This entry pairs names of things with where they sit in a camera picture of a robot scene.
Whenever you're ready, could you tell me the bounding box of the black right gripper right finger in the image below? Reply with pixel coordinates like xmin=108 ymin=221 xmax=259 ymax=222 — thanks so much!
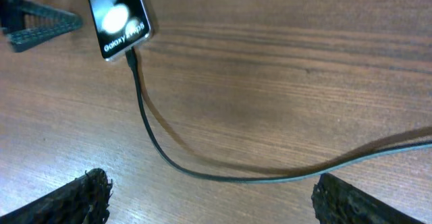
xmin=311 ymin=173 xmax=422 ymax=224

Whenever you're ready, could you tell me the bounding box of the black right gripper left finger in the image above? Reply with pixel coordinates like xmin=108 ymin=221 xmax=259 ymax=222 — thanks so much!
xmin=1 ymin=168 xmax=113 ymax=224

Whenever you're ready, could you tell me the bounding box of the black smartphone with bubble wallpaper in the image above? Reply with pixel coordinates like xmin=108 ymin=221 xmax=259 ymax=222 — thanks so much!
xmin=88 ymin=0 xmax=153 ymax=61

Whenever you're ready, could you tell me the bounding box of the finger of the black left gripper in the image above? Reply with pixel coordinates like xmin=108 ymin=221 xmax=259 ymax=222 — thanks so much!
xmin=1 ymin=0 xmax=82 ymax=53

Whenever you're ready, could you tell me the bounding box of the black USB charging cable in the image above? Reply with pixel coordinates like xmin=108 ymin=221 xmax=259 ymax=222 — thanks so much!
xmin=125 ymin=47 xmax=432 ymax=185

